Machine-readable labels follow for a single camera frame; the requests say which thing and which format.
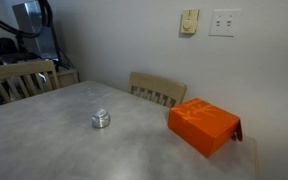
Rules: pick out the silver container lid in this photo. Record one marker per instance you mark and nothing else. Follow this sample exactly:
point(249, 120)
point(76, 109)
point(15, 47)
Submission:
point(101, 114)

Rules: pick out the wooden side cabinet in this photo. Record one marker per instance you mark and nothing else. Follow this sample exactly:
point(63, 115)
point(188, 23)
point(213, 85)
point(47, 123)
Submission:
point(67, 77)

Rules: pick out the wooden chair at wall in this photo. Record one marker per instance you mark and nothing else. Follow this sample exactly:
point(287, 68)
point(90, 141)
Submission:
point(156, 89)

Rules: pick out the white double light switch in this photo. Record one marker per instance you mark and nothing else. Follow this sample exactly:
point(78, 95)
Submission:
point(224, 22)

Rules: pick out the beige dimmer switch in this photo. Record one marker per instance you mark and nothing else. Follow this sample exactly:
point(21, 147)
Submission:
point(189, 21)

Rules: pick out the orange cardboard box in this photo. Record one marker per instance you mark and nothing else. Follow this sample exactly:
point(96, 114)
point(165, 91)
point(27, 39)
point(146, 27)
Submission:
point(204, 126)

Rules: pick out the silver round container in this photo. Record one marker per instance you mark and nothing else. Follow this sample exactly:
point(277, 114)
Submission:
point(100, 121)

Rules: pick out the wooden chair at left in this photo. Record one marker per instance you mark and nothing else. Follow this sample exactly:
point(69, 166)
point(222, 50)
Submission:
point(26, 79)

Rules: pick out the grey metal panel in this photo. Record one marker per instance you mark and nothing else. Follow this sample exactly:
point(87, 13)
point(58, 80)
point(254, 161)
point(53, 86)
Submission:
point(34, 19)

